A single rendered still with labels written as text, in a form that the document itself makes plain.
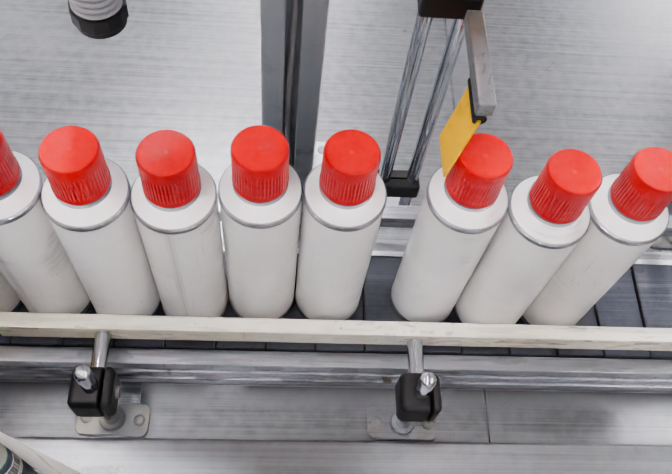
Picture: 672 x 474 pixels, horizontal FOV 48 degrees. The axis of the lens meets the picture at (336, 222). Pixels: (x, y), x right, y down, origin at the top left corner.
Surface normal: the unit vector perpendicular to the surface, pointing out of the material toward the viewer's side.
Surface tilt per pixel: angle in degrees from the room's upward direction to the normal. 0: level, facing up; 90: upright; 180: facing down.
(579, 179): 2
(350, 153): 3
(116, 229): 90
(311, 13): 90
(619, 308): 0
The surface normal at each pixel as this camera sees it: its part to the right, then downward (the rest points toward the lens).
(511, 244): -0.77, 0.52
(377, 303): 0.08, -0.49
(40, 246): 0.66, 0.68
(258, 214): 0.02, 0.21
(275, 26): 0.00, 0.87
